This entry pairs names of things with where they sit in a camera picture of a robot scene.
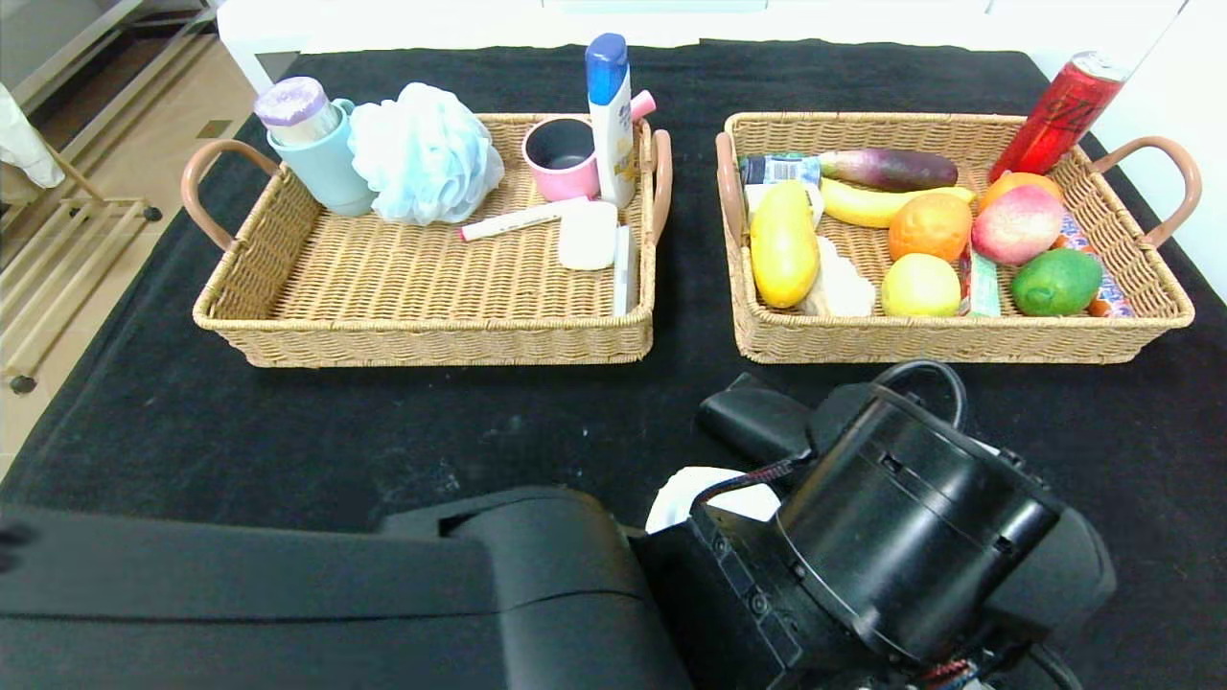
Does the thin white plastic case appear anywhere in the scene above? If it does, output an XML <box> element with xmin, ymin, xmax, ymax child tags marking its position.
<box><xmin>612</xmin><ymin>224</ymin><xmax>636</xmax><ymax>317</ymax></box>

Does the grey shelf frame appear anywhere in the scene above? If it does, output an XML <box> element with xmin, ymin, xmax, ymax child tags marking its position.
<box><xmin>0</xmin><ymin>0</ymin><xmax>226</xmax><ymax>126</ymax></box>

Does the white soap bar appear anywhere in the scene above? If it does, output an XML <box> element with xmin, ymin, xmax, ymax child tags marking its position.
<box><xmin>558</xmin><ymin>201</ymin><xmax>620</xmax><ymax>271</ymax></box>

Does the purple eggplant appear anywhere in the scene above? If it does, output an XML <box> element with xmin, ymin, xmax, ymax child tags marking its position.
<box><xmin>817</xmin><ymin>149</ymin><xmax>959</xmax><ymax>194</ymax></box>

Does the teal plastic cup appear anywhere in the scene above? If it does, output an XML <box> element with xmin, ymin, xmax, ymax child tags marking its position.
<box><xmin>266</xmin><ymin>98</ymin><xmax>378</xmax><ymax>218</ymax></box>

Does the orange blue snack packet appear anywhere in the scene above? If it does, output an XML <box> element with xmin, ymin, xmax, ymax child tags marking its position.
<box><xmin>1050</xmin><ymin>214</ymin><xmax>1134</xmax><ymax>319</ymax></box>

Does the black left camera cable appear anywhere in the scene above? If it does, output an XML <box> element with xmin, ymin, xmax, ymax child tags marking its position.
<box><xmin>870</xmin><ymin>359</ymin><xmax>967</xmax><ymax>432</ymax></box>

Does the black pouch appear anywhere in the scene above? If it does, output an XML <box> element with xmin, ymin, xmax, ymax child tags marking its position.
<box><xmin>697</xmin><ymin>374</ymin><xmax>816</xmax><ymax>463</ymax></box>

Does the black table cloth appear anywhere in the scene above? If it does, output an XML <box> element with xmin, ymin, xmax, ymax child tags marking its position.
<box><xmin>0</xmin><ymin>40</ymin><xmax>1227</xmax><ymax>690</ymax></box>

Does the orange fruit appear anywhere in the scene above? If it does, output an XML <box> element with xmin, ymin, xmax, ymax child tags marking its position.
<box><xmin>887</xmin><ymin>193</ymin><xmax>973</xmax><ymax>265</ymax></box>

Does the yellow banana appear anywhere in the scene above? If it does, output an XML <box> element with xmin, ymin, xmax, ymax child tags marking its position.
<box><xmin>820</xmin><ymin>178</ymin><xmax>975</xmax><ymax>231</ymax></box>

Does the yellow green lemon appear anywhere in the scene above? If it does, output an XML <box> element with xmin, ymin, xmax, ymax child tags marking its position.
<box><xmin>880</xmin><ymin>253</ymin><xmax>962</xmax><ymax>318</ymax></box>

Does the white table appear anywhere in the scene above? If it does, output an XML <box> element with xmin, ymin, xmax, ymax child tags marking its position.
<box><xmin>219</xmin><ymin>0</ymin><xmax>1017</xmax><ymax>97</ymax></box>

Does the white shampoo bottle blue cap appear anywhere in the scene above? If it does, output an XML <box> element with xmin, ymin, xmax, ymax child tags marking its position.
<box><xmin>586</xmin><ymin>34</ymin><xmax>637</xmax><ymax>209</ymax></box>

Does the pink mug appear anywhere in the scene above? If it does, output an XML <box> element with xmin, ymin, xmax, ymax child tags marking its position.
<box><xmin>522</xmin><ymin>91</ymin><xmax>659</xmax><ymax>203</ymax></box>

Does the pink peach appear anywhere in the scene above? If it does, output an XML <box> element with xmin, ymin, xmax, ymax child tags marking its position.
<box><xmin>969</xmin><ymin>184</ymin><xmax>1064</xmax><ymax>266</ymax></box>

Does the green lime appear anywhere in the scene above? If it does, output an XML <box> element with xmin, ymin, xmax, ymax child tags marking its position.
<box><xmin>1009</xmin><ymin>248</ymin><xmax>1103</xmax><ymax>318</ymax></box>

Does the small white green carton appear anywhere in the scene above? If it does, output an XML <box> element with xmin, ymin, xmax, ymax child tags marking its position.
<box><xmin>744</xmin><ymin>182</ymin><xmax>826</xmax><ymax>231</ymax></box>

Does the wicker basket with brown handles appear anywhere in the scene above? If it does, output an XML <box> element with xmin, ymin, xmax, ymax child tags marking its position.
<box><xmin>714</xmin><ymin>112</ymin><xmax>1201</xmax><ymax>365</ymax></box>
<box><xmin>180</xmin><ymin>113</ymin><xmax>674</xmax><ymax>369</ymax></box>

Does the small blue carton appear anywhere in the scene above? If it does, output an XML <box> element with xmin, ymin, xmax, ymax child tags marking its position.
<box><xmin>738</xmin><ymin>153</ymin><xmax>822</xmax><ymax>190</ymax></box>

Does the wooden rolling rack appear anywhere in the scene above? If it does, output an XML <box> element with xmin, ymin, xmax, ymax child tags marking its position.
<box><xmin>0</xmin><ymin>196</ymin><xmax>162</xmax><ymax>396</ymax></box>

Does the red soda can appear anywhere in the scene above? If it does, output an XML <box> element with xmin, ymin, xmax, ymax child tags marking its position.
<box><xmin>987</xmin><ymin>52</ymin><xmax>1130</xmax><ymax>185</ymax></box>

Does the light blue bath loofah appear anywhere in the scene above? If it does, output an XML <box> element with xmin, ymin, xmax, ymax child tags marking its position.
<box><xmin>347</xmin><ymin>82</ymin><xmax>505</xmax><ymax>226</ymax></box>

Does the green snack packet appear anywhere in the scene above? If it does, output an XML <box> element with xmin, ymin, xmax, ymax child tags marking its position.
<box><xmin>959</xmin><ymin>249</ymin><xmax>1001</xmax><ymax>318</ymax></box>

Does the striped bread roll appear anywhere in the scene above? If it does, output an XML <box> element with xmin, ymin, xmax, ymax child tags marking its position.
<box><xmin>800</xmin><ymin>235</ymin><xmax>878</xmax><ymax>318</ymax></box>

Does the white round pad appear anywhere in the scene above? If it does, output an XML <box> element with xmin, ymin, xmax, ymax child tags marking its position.
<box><xmin>645</xmin><ymin>467</ymin><xmax>782</xmax><ymax>535</ymax></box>

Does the white tube with pink cap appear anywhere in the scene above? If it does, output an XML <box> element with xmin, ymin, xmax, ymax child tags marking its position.
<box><xmin>459</xmin><ymin>196</ymin><xmax>590</xmax><ymax>242</ymax></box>

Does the white hanging cloth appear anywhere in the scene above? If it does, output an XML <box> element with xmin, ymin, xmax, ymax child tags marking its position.
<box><xmin>0</xmin><ymin>81</ymin><xmax>66</xmax><ymax>189</ymax></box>

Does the yellow oval bread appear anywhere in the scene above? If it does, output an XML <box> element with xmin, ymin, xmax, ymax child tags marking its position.
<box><xmin>749</xmin><ymin>180</ymin><xmax>822</xmax><ymax>310</ymax></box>

